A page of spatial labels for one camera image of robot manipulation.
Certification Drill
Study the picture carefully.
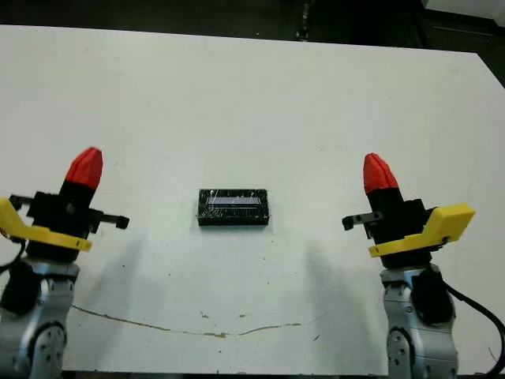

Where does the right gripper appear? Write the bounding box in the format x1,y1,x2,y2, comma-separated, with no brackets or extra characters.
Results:
342,153,476,270

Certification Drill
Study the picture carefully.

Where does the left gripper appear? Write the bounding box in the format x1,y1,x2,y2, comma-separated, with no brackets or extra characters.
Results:
0,147,131,264

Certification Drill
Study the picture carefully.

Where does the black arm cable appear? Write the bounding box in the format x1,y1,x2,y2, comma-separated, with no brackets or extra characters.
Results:
0,235,27,273
443,286,505,336

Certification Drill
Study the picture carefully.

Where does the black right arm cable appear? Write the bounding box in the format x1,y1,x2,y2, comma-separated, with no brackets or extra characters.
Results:
443,286,505,336

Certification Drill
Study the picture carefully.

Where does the black camera box lid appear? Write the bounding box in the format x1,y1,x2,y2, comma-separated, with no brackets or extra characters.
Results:
196,188,272,228

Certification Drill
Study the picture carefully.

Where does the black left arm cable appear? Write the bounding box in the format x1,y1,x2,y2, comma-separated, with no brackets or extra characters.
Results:
0,235,27,273

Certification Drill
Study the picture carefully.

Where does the dark metal stand base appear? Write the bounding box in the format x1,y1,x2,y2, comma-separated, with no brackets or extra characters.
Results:
295,0,312,40

